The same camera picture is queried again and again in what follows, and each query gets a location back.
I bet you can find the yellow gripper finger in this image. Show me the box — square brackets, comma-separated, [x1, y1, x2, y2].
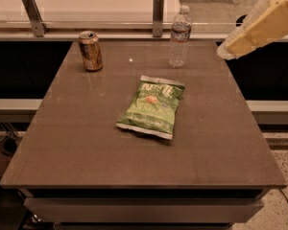
[225, 0, 288, 56]
[217, 0, 288, 60]

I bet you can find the orange soda can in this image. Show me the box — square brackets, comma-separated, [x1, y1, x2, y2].
[78, 31, 103, 71]

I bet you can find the black office chair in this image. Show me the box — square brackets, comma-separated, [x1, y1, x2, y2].
[236, 14, 249, 27]

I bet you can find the clear plastic water bottle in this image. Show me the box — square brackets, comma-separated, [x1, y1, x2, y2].
[168, 5, 192, 68]

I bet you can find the green chip bag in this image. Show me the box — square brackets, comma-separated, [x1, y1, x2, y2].
[116, 76, 185, 140]

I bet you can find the brown table with drawers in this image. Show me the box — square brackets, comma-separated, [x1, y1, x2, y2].
[1, 41, 286, 230]

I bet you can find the middle metal railing bracket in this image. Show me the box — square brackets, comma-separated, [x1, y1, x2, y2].
[152, 0, 164, 37]

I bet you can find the metal railing bracket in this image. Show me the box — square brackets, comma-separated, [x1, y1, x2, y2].
[21, 0, 47, 37]
[152, 0, 164, 37]

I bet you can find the left metal railing bracket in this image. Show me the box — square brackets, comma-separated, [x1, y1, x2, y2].
[21, 0, 47, 37]

